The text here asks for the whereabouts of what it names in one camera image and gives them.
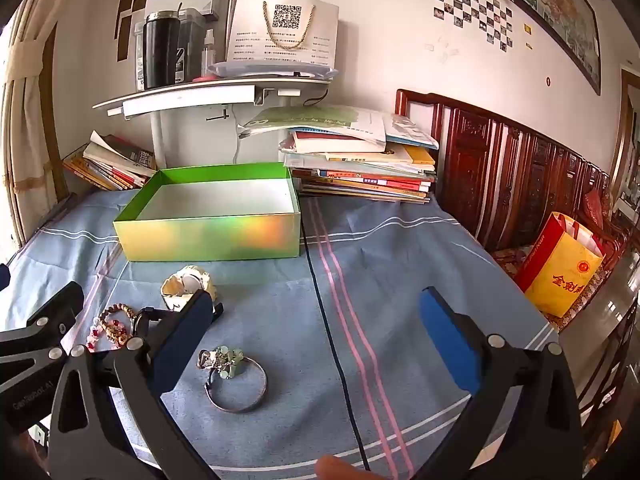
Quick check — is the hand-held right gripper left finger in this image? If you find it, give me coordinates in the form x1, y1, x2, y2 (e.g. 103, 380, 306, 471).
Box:
47, 288, 222, 480

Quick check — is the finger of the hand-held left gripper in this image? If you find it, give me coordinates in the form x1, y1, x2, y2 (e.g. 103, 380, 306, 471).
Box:
0, 281, 85, 402

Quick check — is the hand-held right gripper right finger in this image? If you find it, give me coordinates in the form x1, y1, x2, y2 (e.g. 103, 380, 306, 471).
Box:
414, 287, 584, 480

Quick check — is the silver bangle with green beads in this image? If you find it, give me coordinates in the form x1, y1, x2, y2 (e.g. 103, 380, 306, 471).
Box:
197, 346, 268, 413

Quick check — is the green cardboard box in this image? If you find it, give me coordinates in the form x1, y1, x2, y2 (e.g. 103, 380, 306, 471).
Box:
112, 162, 302, 262

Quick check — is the person's right hand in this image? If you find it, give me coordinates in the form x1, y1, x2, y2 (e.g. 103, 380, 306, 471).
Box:
316, 455, 372, 480

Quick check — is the cream wrist watch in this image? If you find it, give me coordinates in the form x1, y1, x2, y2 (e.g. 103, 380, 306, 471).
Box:
160, 265, 224, 314

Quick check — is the blue striped bed sheet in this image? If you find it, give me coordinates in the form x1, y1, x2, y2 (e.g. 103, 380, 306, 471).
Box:
0, 191, 559, 480

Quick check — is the red and yellow box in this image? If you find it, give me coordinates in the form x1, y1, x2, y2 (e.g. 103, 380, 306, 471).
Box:
514, 211, 606, 319

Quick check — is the small stack of books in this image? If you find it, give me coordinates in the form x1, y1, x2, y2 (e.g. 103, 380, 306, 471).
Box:
62, 130, 158, 192

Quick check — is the beige curtain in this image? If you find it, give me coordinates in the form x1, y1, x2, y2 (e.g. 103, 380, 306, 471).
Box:
0, 20, 67, 247

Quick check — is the carved red wooden bench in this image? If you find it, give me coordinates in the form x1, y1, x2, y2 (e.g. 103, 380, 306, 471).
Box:
395, 89, 640, 312

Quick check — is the large stack of books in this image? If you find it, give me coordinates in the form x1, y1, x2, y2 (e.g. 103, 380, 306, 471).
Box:
278, 105, 440, 205

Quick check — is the white desk shelf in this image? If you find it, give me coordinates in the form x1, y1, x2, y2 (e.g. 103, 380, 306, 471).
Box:
92, 77, 334, 171

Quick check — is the clear plastic tray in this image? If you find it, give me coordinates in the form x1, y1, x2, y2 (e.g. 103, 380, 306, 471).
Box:
207, 60, 335, 81

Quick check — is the clear spray bottle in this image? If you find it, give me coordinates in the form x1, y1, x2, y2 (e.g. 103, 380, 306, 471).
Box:
201, 30, 221, 79

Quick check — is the black tumbler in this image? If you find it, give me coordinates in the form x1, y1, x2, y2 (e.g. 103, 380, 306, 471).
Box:
142, 11, 181, 91

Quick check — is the white paper bag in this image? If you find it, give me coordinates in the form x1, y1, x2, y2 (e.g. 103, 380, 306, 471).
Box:
226, 0, 340, 69

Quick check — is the red beaded bracelet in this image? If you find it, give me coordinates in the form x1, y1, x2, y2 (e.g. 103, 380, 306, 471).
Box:
86, 317, 129, 352

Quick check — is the brown beaded bracelet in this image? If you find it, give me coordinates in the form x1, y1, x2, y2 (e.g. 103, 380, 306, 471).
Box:
97, 302, 138, 335

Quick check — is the black cable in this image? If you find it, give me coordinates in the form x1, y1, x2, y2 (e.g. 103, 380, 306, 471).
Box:
299, 217, 371, 472

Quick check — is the wall photo collage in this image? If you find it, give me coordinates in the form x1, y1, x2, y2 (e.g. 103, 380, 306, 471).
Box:
432, 0, 516, 54

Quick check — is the framed wall picture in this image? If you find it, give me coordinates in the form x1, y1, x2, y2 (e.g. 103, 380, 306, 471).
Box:
475, 0, 602, 96

